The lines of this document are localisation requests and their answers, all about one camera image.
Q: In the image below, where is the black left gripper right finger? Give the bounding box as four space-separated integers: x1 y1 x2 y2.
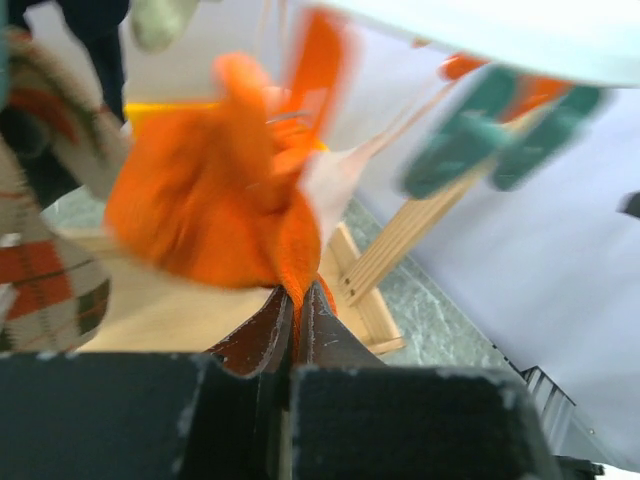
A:
290 285 560 479

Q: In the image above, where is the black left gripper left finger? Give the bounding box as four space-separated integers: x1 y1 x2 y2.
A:
1 288 292 479

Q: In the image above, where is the argyle patterned sock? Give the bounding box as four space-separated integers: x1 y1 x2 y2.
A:
1 27 130 352

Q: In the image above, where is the orange sock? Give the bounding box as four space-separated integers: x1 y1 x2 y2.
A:
105 52 321 309

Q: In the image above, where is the white round clip hanger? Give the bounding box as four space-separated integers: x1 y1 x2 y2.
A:
323 0 639 88

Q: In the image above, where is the wooden hanger rack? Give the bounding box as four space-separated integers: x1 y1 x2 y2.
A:
61 170 480 355

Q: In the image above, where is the cream sock on hanger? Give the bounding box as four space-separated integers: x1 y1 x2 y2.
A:
130 0 200 53

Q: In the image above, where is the yellow plastic tray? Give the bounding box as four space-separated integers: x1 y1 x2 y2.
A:
125 90 327 170

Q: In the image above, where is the teal clothes peg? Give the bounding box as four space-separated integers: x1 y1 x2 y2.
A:
402 65 608 199

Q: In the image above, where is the orange clothes peg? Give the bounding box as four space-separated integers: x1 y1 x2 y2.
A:
281 6 356 145

